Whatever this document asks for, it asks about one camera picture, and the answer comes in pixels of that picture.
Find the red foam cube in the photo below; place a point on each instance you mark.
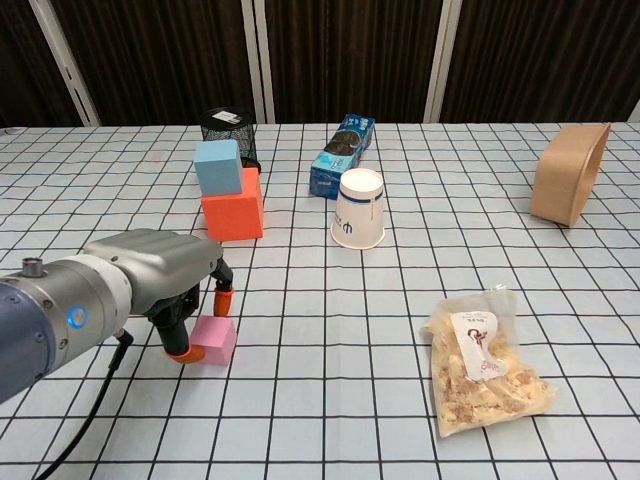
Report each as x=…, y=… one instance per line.
x=232, y=217

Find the black mesh pen holder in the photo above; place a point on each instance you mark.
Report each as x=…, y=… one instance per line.
x=227, y=125

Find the pink foam cube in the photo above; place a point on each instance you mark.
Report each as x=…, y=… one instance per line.
x=217, y=340

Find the white paper cup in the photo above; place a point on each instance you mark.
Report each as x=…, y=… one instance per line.
x=357, y=210

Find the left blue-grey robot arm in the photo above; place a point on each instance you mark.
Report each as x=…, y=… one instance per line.
x=50, y=320

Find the blue cookie box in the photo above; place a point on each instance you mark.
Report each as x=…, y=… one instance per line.
x=340, y=160

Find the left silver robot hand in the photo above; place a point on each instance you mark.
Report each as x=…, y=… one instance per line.
x=160, y=270

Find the blue foam cube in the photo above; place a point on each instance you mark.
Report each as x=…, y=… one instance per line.
x=217, y=167

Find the white partition post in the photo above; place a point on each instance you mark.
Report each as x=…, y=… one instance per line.
x=259, y=62
x=442, y=62
x=66, y=62

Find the clear snack bag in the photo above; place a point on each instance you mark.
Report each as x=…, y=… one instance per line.
x=480, y=370

